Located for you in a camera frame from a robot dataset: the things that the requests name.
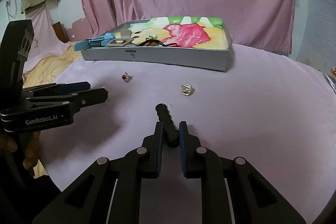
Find blue wrist watch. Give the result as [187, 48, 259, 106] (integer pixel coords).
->
[73, 32, 116, 51]

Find grey watch buckle band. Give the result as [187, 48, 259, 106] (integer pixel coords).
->
[106, 30, 134, 48]

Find black beaded hair clip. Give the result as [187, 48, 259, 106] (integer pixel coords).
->
[155, 103, 179, 148]

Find black hair tie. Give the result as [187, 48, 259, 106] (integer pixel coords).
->
[137, 39, 182, 47]

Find hand holding other gripper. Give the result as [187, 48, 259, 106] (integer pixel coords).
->
[1, 131, 41, 170]

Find yellow blanket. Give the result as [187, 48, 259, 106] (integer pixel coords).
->
[23, 43, 81, 88]

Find pink hanging cloth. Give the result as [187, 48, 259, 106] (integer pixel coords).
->
[23, 6, 70, 73]

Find pink bed sheet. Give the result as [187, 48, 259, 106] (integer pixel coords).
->
[41, 45, 335, 223]

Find grey tray colourful lining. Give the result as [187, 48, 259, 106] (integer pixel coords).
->
[80, 16, 231, 72]

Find stack of books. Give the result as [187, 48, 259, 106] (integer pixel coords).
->
[323, 66, 336, 93]

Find silver ring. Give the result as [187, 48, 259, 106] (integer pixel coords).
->
[180, 83, 195, 97]

